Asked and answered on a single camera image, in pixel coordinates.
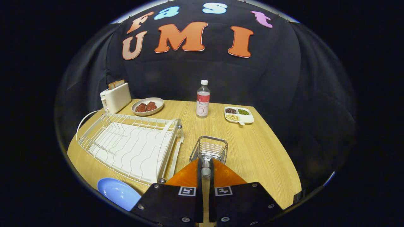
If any clear bottle with red label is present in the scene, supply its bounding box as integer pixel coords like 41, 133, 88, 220
196, 80, 211, 119

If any metal spoon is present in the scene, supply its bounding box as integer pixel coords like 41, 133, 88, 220
201, 154, 212, 177

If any beige round dish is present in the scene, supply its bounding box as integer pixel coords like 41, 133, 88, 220
131, 97, 164, 116

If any white wire dish rack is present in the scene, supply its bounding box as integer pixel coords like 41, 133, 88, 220
77, 113, 185, 186

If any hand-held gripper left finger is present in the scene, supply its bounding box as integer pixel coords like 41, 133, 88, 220
130, 159, 203, 227

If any blue plate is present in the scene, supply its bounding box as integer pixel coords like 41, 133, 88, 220
97, 178, 142, 212

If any metal wire basket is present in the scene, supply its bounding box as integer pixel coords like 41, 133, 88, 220
189, 136, 228, 165

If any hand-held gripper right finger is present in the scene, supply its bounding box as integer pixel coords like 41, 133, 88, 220
208, 159, 283, 227

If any white divided dish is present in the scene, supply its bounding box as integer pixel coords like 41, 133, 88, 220
224, 106, 255, 126

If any white toaster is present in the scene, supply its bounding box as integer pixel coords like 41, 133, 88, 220
100, 83, 132, 114

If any black backdrop cloth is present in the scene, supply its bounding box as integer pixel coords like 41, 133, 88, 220
55, 0, 357, 189

